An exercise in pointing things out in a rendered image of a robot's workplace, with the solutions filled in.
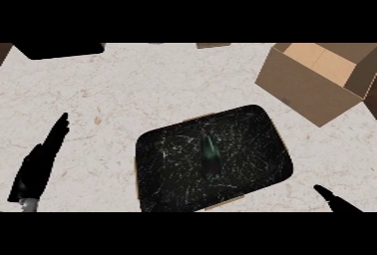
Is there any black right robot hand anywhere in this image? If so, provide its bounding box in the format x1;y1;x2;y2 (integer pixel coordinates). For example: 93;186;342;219
312;184;364;213

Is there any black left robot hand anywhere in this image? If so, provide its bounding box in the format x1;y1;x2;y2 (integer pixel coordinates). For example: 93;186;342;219
6;112;71;203

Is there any black scratched tray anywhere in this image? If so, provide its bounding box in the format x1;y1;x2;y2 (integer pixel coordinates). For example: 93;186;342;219
135;104;294;213

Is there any brown cardboard box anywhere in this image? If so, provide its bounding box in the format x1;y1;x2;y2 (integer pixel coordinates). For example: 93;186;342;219
253;42;377;128

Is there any black flat appliance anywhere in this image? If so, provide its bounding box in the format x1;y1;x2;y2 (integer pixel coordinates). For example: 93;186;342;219
14;42;107;61

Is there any brown wooden panel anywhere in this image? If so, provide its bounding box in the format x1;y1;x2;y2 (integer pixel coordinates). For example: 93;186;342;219
0;42;15;67

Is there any brown wooden block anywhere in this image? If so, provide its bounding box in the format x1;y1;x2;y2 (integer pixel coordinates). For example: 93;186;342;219
195;42;232;50

